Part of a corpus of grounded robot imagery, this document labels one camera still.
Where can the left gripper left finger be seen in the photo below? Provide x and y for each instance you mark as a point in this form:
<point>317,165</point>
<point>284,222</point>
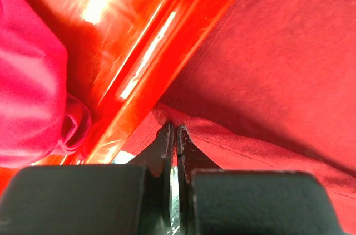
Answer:
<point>155,193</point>

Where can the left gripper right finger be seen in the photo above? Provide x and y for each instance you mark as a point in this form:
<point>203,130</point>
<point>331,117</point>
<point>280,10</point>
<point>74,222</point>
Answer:
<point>189,158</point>

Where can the dark red t shirt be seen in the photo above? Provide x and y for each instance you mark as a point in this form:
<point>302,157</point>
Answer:
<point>272,87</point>

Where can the pink t shirt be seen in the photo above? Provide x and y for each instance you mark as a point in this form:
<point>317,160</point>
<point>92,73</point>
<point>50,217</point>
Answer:
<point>38,116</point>

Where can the red plastic bin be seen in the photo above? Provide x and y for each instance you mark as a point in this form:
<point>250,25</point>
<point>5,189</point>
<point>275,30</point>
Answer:
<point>122,56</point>

